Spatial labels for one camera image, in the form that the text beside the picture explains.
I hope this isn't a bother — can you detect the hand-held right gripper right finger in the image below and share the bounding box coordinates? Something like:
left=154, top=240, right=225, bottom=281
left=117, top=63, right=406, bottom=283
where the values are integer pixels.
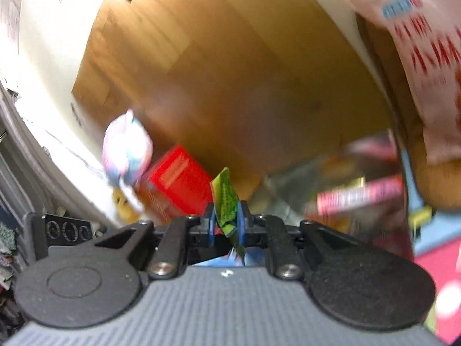
left=236, top=202, right=361, bottom=280

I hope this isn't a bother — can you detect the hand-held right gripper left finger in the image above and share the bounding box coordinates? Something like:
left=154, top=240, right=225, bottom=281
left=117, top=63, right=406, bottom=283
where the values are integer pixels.
left=94, top=204, right=218, bottom=280

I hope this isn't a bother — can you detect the dark green patterned snack packet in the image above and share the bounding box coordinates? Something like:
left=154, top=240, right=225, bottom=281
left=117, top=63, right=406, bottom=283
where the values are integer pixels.
left=210, top=168, right=246, bottom=256

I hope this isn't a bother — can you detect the patterned cloth pile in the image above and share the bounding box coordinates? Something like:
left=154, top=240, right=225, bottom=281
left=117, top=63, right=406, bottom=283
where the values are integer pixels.
left=0, top=202, right=27, bottom=332

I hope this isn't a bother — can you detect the red snack box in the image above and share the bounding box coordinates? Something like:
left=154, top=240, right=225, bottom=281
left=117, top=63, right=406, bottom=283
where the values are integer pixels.
left=139, top=144, right=214, bottom=224

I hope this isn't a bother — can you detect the yellow snack item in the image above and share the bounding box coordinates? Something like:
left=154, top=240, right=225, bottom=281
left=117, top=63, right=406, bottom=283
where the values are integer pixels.
left=112, top=187, right=142, bottom=223

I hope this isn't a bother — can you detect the clear plastic bag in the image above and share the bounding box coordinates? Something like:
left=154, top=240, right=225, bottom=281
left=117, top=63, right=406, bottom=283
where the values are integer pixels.
left=248, top=130, right=401, bottom=232

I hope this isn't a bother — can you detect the pastel round snack bag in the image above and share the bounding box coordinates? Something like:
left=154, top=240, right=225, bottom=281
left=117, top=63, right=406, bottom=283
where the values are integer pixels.
left=103, top=110, right=154, bottom=189

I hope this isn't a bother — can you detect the pink striped snack packet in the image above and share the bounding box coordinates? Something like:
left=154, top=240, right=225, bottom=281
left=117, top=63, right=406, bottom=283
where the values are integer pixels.
left=316, top=175, right=406, bottom=215

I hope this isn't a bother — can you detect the pink snack bag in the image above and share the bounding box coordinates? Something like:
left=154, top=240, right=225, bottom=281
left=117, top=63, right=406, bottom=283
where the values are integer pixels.
left=342, top=0, right=461, bottom=164

